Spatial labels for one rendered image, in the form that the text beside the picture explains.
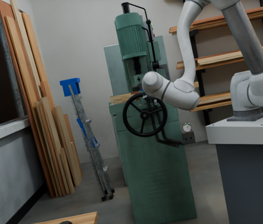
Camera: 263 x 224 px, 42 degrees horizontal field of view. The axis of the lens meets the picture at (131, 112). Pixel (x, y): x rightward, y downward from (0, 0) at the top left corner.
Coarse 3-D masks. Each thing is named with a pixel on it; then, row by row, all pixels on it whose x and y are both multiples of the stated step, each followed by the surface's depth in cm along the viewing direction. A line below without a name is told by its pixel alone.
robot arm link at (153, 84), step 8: (152, 72) 163; (144, 80) 163; (152, 80) 161; (160, 80) 162; (168, 80) 168; (144, 88) 166; (152, 88) 163; (160, 88) 165; (152, 96) 171; (160, 96) 166
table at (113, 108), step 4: (136, 100) 237; (112, 104) 243; (116, 104) 238; (120, 104) 238; (124, 104) 238; (136, 104) 237; (140, 104) 233; (144, 104) 228; (152, 104) 227; (112, 108) 239; (116, 108) 238; (120, 108) 238; (128, 108) 238; (132, 108) 238; (140, 108) 228; (144, 108) 228; (112, 112) 239; (116, 112) 239
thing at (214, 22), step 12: (252, 12) 419; (192, 24) 419; (204, 24) 422; (216, 24) 427; (192, 36) 465; (192, 48) 467; (204, 60) 428; (216, 60) 418; (228, 60) 424; (240, 60) 423; (204, 96) 455; (216, 96) 434; (228, 96) 429; (204, 108) 431
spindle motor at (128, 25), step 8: (120, 16) 240; (128, 16) 239; (136, 16) 242; (120, 24) 242; (128, 24) 240; (136, 24) 241; (120, 32) 244; (128, 32) 241; (136, 32) 242; (120, 40) 246; (128, 40) 241; (136, 40) 242; (128, 48) 242; (136, 48) 241; (144, 48) 246; (128, 56) 243; (136, 56) 242
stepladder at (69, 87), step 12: (60, 84) 312; (72, 84) 310; (72, 96) 312; (84, 120) 314; (84, 132) 314; (96, 144) 326; (96, 156) 314; (108, 168) 333; (108, 180) 334; (108, 192) 317
